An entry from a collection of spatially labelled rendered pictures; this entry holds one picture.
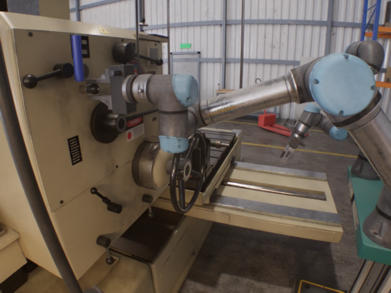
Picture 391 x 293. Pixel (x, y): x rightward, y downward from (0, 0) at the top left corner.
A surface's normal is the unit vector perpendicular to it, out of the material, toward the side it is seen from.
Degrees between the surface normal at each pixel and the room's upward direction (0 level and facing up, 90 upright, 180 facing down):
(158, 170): 85
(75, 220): 90
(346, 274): 0
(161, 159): 68
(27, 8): 90
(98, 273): 0
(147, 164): 63
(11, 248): 90
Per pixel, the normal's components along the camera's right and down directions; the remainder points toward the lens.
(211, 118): -0.16, 0.65
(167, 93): -0.34, 0.33
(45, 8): 0.94, 0.12
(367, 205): 0.00, -0.94
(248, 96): -0.42, -0.09
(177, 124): 0.35, 0.32
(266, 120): 0.54, 0.29
